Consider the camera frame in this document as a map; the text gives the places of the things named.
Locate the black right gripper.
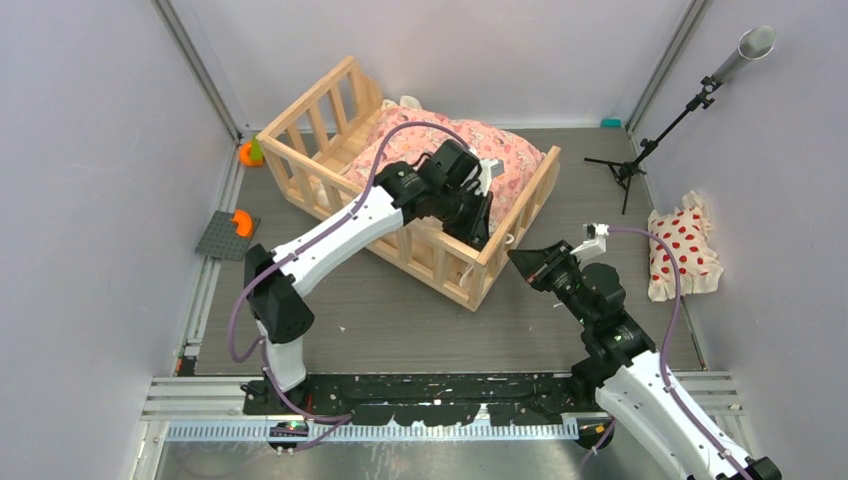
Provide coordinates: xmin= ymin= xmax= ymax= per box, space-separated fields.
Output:
xmin=507 ymin=239 xmax=594 ymax=327

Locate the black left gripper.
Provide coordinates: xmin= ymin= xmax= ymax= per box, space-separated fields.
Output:
xmin=434 ymin=186 xmax=495 ymax=256

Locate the pink unicorn print cushion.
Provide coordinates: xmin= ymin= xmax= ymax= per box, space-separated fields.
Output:
xmin=336 ymin=95 xmax=545 ymax=233

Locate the wooden slatted pet bed frame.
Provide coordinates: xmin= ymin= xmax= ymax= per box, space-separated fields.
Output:
xmin=257 ymin=56 xmax=561 ymax=311

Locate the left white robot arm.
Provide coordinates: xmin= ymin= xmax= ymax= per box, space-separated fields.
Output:
xmin=245 ymin=139 xmax=505 ymax=414

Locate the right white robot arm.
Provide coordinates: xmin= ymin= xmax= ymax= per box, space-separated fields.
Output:
xmin=508 ymin=241 xmax=782 ymax=479

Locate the white strawberry print pillow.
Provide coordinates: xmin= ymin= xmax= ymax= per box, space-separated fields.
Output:
xmin=647 ymin=191 xmax=724 ymax=302

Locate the orange arch toy block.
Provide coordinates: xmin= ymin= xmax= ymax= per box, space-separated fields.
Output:
xmin=230 ymin=209 xmax=255 ymax=238

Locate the orange and green toy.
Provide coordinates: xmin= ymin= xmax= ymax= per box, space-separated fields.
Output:
xmin=238 ymin=137 xmax=265 ymax=167

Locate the grey building block plate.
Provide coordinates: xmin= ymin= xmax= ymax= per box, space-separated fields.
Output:
xmin=195 ymin=210 xmax=261 ymax=261

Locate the microphone on black stand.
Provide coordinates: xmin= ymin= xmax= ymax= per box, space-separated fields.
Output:
xmin=584 ymin=25 xmax=777 ymax=215

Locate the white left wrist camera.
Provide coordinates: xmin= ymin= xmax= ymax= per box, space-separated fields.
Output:
xmin=473 ymin=158 xmax=505 ymax=196

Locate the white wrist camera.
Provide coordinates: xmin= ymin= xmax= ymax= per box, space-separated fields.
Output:
xmin=570 ymin=223 xmax=610 ymax=262
xmin=473 ymin=158 xmax=505 ymax=196

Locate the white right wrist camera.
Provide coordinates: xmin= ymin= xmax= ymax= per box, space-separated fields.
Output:
xmin=570 ymin=223 xmax=610 ymax=262

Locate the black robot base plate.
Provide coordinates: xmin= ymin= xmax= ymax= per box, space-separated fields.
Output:
xmin=286 ymin=373 xmax=601 ymax=427

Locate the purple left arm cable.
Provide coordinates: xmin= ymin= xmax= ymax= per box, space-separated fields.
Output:
xmin=227 ymin=120 xmax=473 ymax=453

